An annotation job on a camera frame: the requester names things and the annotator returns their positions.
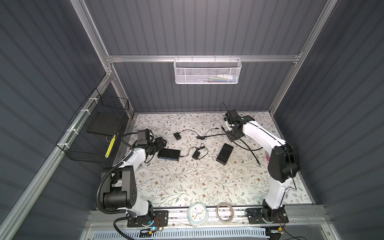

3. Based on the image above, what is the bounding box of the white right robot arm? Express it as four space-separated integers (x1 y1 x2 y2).
224 110 301 223

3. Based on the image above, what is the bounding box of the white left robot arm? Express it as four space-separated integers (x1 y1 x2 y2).
96 129 167 227

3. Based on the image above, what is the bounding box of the black foam pad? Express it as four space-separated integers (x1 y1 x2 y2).
87 113 120 136

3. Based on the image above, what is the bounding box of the white analog clock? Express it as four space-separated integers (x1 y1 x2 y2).
187 202 209 227

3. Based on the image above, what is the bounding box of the black power adapter with cord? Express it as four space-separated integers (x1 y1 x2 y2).
173 128 220 141

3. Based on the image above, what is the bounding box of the black wire wall basket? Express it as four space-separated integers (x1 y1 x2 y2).
57 89 130 164

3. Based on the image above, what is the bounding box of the white wire mesh basket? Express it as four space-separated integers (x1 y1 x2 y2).
173 57 242 85

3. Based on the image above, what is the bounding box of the clear tape ring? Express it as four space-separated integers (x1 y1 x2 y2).
215 202 235 223

